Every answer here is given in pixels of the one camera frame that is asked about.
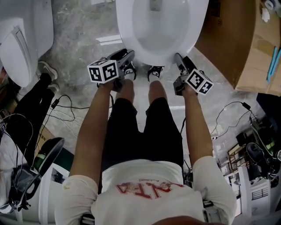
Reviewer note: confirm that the person's left sneaker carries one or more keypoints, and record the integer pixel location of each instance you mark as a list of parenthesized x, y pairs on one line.
[(129, 71)]

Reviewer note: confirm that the person's sneaker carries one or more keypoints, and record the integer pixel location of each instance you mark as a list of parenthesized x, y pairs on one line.
[(155, 72), (129, 71)]

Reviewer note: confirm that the person's right sneaker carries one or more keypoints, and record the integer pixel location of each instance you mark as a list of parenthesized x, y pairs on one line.
[(155, 72)]

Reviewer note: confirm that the person's left leg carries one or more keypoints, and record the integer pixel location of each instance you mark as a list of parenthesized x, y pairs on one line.
[(126, 90)]

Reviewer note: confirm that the white printed t-shirt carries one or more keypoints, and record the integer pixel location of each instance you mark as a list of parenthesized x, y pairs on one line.
[(142, 197)]

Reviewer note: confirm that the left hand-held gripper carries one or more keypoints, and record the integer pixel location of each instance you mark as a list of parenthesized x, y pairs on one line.
[(103, 71)]

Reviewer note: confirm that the person's left forearm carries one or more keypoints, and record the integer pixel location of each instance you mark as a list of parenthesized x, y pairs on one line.
[(94, 123)]

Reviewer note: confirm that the person's right forearm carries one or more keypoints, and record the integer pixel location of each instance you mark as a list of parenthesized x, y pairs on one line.
[(195, 123)]

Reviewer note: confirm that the brown cardboard box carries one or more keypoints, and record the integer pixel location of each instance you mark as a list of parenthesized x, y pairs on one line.
[(230, 44)]

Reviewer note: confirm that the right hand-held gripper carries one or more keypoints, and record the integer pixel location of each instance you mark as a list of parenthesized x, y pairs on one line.
[(198, 82)]

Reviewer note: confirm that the small white piece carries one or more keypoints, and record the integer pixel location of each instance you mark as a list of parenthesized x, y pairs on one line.
[(265, 14)]

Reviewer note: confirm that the person's right leg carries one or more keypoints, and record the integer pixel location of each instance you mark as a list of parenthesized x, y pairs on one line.
[(157, 90)]

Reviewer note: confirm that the white tank toilet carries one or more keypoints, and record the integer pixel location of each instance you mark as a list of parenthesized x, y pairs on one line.
[(22, 55)]

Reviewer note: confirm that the person's leg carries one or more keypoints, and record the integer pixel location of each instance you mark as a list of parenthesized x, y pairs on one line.
[(33, 109), (126, 90), (157, 90)]

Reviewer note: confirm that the black shorts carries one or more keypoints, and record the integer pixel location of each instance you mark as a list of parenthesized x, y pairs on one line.
[(123, 136)]

